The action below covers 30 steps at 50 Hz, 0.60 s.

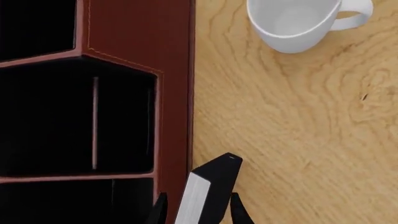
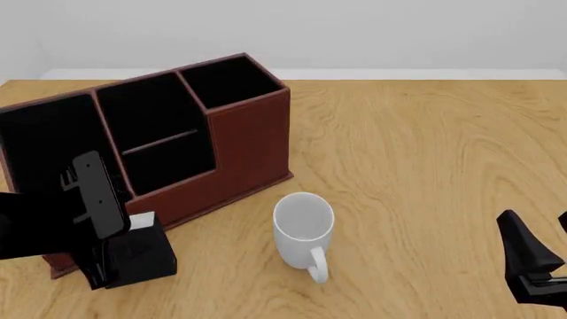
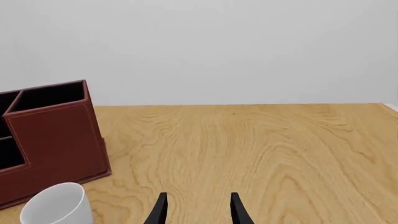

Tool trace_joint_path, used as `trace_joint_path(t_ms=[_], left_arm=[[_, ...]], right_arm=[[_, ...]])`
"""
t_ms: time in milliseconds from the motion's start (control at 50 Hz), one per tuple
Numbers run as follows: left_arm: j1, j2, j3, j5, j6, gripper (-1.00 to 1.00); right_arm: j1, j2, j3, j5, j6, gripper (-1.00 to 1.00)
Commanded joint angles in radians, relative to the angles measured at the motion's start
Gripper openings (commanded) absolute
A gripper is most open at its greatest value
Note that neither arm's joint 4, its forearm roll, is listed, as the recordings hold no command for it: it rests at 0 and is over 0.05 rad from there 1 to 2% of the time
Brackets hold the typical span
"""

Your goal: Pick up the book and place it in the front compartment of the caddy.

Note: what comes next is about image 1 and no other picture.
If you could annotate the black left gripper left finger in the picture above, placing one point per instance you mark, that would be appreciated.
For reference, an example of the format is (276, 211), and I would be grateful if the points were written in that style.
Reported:
(159, 212)

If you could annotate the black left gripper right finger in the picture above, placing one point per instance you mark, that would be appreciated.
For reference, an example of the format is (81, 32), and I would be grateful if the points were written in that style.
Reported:
(240, 213)

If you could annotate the red-brown desk caddy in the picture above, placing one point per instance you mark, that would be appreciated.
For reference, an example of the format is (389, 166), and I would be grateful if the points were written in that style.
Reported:
(130, 70)

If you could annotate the white mug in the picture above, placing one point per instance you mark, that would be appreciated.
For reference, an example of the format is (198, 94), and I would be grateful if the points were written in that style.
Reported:
(298, 25)

